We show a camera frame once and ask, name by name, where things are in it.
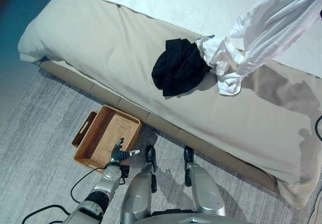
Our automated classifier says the robot silver leg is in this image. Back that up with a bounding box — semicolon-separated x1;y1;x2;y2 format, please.
185;163;226;217
120;162;158;223

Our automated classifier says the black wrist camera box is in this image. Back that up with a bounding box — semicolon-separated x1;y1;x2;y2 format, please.
118;165;131;185

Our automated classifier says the beige padded bed frame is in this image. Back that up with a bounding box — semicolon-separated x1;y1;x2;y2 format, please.
39;59;280;192

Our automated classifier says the beige duvet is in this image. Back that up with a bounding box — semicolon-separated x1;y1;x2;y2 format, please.
17;0;322;210

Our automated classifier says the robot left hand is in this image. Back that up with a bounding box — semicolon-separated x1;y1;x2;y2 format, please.
110;137;141;165

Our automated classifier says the robot right dark foot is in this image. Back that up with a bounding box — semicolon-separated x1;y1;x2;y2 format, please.
183;145;195;171

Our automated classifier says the robot silver torso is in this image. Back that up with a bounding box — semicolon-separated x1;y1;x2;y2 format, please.
137;209;250;224

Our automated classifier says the robot left dark foot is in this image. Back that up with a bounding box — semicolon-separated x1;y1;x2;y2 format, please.
146;145;157;170

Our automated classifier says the black garment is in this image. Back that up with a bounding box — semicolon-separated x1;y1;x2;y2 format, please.
151;38;213;97

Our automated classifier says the white garment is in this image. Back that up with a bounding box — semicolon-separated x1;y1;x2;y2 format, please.
195;0;322;96

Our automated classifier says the robot left silver leg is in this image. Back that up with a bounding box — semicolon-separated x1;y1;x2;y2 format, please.
120;162;158;223

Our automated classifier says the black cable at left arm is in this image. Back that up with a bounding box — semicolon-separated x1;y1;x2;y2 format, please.
21;167;106;224

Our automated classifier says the robot dark foot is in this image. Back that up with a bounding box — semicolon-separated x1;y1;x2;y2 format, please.
183;145;195;171
146;145;157;170

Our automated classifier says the large woven wicker basket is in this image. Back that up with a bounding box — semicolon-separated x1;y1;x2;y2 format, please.
72;105;142;175

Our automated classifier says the small brown wooden tray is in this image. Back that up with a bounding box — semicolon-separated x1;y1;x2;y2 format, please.
70;111;98;148

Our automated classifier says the robot right silver leg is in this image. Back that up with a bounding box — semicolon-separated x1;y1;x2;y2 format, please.
185;163;226;217

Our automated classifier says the thin black cable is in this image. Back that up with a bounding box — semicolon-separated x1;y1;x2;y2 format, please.
315;115;322;142

